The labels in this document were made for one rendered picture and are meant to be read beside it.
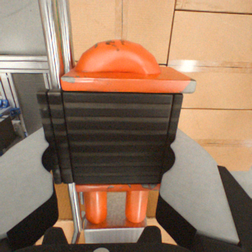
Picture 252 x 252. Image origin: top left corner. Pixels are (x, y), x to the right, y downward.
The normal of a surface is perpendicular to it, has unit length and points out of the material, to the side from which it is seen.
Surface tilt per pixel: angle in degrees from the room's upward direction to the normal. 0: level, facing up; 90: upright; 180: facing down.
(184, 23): 0
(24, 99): 0
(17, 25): 0
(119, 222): 89
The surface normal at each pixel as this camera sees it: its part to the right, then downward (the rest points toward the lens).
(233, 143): 0.04, 0.45
